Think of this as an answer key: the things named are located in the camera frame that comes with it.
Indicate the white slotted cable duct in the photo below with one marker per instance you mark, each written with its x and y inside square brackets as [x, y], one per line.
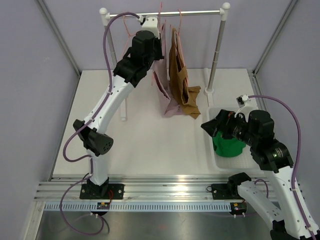
[117, 206]

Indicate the white clothes rack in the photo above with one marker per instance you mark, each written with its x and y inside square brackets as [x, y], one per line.
[222, 12]

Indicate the green tank top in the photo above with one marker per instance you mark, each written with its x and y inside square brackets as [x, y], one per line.
[227, 147]

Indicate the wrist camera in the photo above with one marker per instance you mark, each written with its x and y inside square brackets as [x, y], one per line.
[245, 105]
[150, 23]

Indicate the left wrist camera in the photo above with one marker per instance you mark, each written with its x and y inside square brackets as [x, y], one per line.
[150, 23]

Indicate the white plastic basket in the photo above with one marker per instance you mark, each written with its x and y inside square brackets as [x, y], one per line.
[241, 163]

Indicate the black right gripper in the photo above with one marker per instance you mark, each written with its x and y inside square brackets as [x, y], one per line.
[223, 122]

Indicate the tan brown tank top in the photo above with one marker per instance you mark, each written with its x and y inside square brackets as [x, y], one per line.
[185, 95]

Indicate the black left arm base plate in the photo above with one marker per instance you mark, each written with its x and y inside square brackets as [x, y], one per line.
[114, 191]

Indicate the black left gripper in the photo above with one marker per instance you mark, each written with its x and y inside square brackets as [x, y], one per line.
[157, 41]

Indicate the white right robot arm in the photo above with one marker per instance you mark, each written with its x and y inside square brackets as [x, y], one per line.
[292, 219]

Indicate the mauve pink tank top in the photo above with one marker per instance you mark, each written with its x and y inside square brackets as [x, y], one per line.
[168, 105]

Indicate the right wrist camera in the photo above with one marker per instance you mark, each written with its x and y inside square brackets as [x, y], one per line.
[245, 105]

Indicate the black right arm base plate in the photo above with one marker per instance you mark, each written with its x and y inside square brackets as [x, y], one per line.
[220, 191]

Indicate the pink hanger of mauve top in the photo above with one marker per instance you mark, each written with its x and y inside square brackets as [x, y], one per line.
[160, 67]

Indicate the aluminium front rail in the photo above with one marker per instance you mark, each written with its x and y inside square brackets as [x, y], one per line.
[140, 188]

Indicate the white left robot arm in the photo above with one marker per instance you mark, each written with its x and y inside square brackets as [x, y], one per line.
[92, 130]

